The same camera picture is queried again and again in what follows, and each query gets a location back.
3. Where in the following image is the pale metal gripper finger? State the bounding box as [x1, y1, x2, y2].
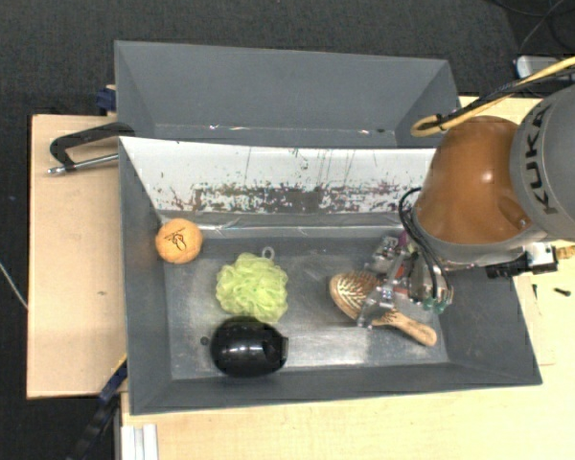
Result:
[366, 283, 394, 306]
[356, 301, 396, 330]

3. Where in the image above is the wooden hairbrush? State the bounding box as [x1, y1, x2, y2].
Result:
[328, 269, 439, 349]

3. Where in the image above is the grey metal bin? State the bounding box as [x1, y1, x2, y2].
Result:
[113, 39, 543, 416]

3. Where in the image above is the light green bath pouf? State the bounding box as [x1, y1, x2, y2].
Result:
[215, 246, 290, 325]

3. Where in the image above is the black egg-shaped object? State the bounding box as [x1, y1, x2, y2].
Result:
[209, 316, 290, 380]

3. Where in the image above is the orange ball with print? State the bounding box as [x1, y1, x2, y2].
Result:
[154, 218, 205, 265]

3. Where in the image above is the brown cardboard board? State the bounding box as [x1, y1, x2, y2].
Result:
[26, 112, 128, 401]

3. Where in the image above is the black cylinder on white bracket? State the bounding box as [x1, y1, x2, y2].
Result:
[483, 241, 560, 280]

